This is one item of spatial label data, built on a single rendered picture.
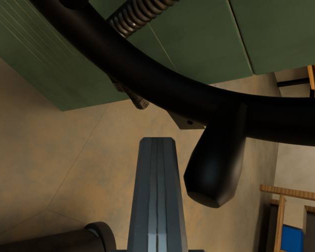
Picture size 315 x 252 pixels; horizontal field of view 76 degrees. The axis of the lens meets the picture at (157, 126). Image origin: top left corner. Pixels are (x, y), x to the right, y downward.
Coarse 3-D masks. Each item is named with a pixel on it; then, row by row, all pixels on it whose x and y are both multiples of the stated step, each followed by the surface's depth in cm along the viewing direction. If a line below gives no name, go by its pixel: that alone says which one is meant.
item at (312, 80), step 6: (312, 66) 251; (312, 72) 249; (306, 78) 312; (312, 78) 254; (282, 84) 332; (288, 84) 328; (294, 84) 324; (312, 84) 261; (312, 90) 295; (312, 96) 290
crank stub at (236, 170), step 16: (224, 112) 11; (240, 112) 11; (208, 128) 10; (224, 128) 10; (240, 128) 10; (208, 144) 9; (224, 144) 9; (240, 144) 10; (192, 160) 9; (208, 160) 9; (224, 160) 9; (240, 160) 9; (192, 176) 9; (208, 176) 8; (224, 176) 8; (192, 192) 9; (208, 192) 8; (224, 192) 8
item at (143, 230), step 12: (144, 144) 10; (156, 144) 10; (144, 156) 9; (156, 156) 9; (144, 168) 8; (156, 168) 8; (144, 180) 8; (156, 180) 8; (144, 192) 7; (156, 192) 7; (132, 204) 7; (144, 204) 7; (156, 204) 7; (132, 216) 7; (144, 216) 7; (156, 216) 7; (132, 228) 6; (144, 228) 6; (156, 228) 6; (132, 240) 6; (144, 240) 6; (156, 240) 6
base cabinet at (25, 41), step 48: (0, 0) 42; (96, 0) 32; (192, 0) 26; (0, 48) 60; (48, 48) 48; (144, 48) 36; (192, 48) 32; (240, 48) 28; (48, 96) 73; (96, 96) 57
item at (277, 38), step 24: (240, 0) 24; (264, 0) 23; (288, 0) 22; (312, 0) 21; (240, 24) 26; (264, 24) 25; (288, 24) 24; (312, 24) 23; (264, 48) 27; (288, 48) 26; (312, 48) 24; (264, 72) 30
